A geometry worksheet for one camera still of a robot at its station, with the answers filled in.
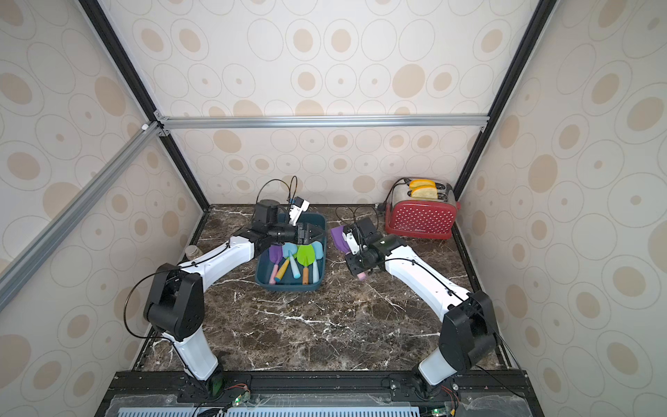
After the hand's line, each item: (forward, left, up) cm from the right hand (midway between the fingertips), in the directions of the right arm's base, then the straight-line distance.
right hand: (351, 265), depth 84 cm
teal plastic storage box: (0, +22, -11) cm, 25 cm away
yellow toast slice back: (+35, -26, +6) cm, 44 cm away
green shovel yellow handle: (+4, +26, -11) cm, 28 cm away
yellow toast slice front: (+30, -27, +6) cm, 41 cm away
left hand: (+6, +8, +9) cm, 13 cm away
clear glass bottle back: (+5, +56, -2) cm, 57 cm away
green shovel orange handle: (+11, +18, -11) cm, 24 cm away
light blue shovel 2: (+13, +25, -11) cm, 31 cm away
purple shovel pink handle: (+10, +29, -12) cm, 33 cm away
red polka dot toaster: (+24, -30, -2) cm, 39 cm away
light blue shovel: (+12, +13, -12) cm, 21 cm away
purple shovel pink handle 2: (+8, +4, +3) cm, 9 cm away
